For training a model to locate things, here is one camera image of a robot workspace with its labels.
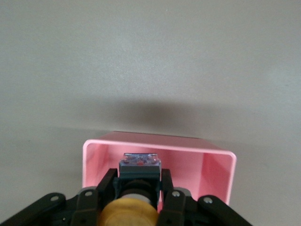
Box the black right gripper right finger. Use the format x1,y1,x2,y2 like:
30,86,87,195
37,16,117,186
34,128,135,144
156,168,253,226

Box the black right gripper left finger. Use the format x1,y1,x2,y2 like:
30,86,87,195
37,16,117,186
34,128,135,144
0,168,118,226

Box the yellow push button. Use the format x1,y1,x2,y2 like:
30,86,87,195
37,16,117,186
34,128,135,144
97,153,163,226

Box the pink plastic box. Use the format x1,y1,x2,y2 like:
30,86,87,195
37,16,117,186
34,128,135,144
82,131,237,214

